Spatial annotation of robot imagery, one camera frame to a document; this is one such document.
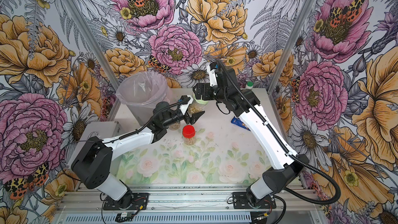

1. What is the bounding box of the green lid peanut jar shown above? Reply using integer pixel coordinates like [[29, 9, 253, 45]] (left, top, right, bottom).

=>
[[188, 94, 208, 116]]

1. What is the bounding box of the mesh bin with pink bag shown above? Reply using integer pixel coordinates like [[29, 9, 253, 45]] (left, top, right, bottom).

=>
[[116, 71, 173, 125]]

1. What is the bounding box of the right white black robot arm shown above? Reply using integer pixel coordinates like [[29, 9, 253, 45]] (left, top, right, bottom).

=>
[[193, 62, 308, 206]]

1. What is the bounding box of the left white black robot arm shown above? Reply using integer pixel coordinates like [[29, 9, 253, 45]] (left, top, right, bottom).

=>
[[68, 95, 204, 209]]

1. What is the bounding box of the brown lid peanut jar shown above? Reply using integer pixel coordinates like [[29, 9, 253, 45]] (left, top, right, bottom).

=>
[[169, 123, 180, 131]]

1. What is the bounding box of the red lid peanut jar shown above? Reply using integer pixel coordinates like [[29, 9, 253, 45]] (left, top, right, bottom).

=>
[[182, 125, 197, 145]]

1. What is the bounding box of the white bottle green cap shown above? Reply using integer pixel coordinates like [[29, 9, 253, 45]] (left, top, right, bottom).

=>
[[245, 82, 254, 90]]

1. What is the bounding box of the blue gauze bandage packet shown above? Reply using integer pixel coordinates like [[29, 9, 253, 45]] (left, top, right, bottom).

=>
[[231, 117, 250, 131]]

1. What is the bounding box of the aluminium rail frame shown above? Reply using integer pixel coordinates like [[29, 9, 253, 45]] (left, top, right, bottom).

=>
[[53, 184, 327, 224]]

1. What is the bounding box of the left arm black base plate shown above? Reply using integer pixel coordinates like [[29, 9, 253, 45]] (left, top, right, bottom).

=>
[[103, 192, 149, 211]]

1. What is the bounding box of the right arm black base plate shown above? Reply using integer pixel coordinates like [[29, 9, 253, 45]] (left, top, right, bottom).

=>
[[232, 191, 276, 209]]

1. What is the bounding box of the left aluminium corner post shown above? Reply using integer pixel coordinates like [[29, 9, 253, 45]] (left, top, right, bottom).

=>
[[62, 0, 120, 90]]

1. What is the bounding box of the aluminium corner post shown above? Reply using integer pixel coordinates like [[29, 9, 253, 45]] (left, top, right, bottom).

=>
[[267, 0, 316, 95], [62, 0, 120, 90]]

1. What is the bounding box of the left black cable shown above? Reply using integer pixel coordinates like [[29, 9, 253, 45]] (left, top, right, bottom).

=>
[[58, 97, 190, 181]]

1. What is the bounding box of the right black corrugated cable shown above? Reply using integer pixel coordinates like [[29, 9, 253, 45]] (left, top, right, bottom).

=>
[[216, 60, 342, 205]]

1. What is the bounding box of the right aluminium corner post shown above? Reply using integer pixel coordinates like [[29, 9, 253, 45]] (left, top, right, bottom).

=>
[[267, 0, 316, 95]]

